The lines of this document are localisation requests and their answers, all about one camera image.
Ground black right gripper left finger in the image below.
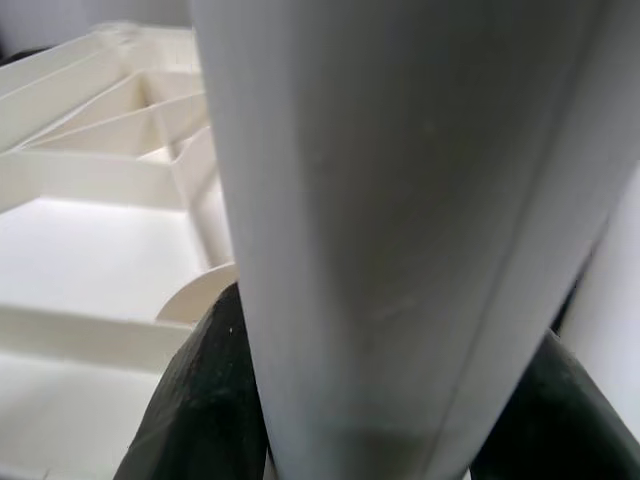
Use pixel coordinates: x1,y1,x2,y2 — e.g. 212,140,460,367
112,284,271,480

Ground white plastic children table top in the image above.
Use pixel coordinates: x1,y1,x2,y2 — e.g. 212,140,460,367
0,19,241,480

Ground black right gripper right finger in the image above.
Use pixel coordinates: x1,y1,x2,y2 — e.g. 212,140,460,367
469,329,640,480

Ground white plastic table leg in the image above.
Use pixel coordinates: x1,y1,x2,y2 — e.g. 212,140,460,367
191,0,640,480

